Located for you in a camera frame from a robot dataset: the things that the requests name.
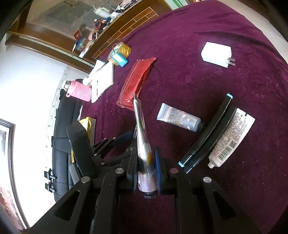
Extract black marker blue cap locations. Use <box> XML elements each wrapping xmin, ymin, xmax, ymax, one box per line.
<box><xmin>178</xmin><ymin>93</ymin><xmax>233</xmax><ymax>168</ymax></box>

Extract black marker plain cap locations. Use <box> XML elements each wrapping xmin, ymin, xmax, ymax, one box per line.
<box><xmin>183</xmin><ymin>105</ymin><xmax>237</xmax><ymax>174</ymax></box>

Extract white barcode cream tube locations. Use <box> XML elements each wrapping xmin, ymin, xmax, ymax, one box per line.
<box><xmin>208</xmin><ymin>108</ymin><xmax>255</xmax><ymax>169</ymax></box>

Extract yellow rimmed white tray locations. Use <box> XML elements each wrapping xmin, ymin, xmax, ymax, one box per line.
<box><xmin>66</xmin><ymin>117</ymin><xmax>93</xmax><ymax>163</ymax></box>

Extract floral hand cream tube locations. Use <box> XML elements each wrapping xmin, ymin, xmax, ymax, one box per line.
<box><xmin>157</xmin><ymin>103</ymin><xmax>204</xmax><ymax>132</ymax></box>

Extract pink crochet covered bottle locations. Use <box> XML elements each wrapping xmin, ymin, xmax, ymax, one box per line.
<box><xmin>63</xmin><ymin>80</ymin><xmax>92</xmax><ymax>102</ymax></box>

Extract white folded cloth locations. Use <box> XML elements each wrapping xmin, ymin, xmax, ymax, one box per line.
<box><xmin>82</xmin><ymin>60</ymin><xmax>114</xmax><ymax>103</ymax></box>

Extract red foil packet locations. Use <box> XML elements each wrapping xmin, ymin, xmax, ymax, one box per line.
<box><xmin>116</xmin><ymin>57</ymin><xmax>157</xmax><ymax>111</ymax></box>

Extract yellow packing tape roll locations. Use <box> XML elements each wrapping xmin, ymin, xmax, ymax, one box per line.
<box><xmin>107</xmin><ymin>42</ymin><xmax>131</xmax><ymax>66</ymax></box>

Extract wooden headboard shelf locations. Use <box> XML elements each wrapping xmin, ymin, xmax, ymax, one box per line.
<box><xmin>5</xmin><ymin>1</ymin><xmax>171</xmax><ymax>73</ymax></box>

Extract white power adapter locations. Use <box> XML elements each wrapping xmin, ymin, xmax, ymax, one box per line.
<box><xmin>201</xmin><ymin>42</ymin><xmax>235</xmax><ymax>68</ymax></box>

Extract framed wall picture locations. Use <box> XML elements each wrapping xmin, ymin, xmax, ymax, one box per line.
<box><xmin>1</xmin><ymin>120</ymin><xmax>29</xmax><ymax>231</ymax></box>

